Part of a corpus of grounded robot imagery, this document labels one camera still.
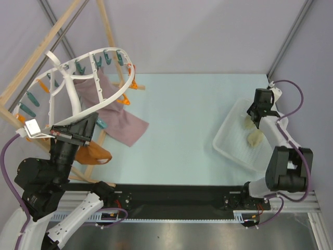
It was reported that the white plastic basket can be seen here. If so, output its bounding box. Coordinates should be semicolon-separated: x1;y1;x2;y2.
212;99;273;173

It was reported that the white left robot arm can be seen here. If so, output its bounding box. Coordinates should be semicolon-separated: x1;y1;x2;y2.
1;112;129;249

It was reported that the orange sock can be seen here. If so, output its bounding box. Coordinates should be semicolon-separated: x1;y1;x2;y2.
75;141;112;165

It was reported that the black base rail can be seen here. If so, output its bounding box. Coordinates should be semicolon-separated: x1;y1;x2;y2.
85;183;271;221

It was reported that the cream sock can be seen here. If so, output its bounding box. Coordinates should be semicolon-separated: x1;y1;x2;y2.
247;129;264;147

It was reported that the pink cloth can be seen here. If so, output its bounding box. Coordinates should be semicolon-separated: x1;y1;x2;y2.
73;79;149;147

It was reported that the wooden drying rack frame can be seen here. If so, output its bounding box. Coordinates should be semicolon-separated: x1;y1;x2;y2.
0;0;146;188

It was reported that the teal clothes peg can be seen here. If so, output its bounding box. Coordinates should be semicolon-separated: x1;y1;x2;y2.
96;117;107;130

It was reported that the white round clip hanger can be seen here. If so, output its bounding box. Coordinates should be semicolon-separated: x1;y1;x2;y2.
31;47;137;133

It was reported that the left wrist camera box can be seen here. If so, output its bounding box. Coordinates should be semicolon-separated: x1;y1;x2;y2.
16;119;55;139

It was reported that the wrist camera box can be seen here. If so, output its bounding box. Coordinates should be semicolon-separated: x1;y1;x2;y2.
16;119;55;139
267;81;282;104

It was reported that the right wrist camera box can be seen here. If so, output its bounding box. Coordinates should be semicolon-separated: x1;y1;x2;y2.
267;81;282;104

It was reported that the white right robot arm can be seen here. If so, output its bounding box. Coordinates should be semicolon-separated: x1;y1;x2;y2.
240;88;313;209

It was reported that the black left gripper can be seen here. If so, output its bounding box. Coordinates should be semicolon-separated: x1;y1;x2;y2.
53;111;100;182

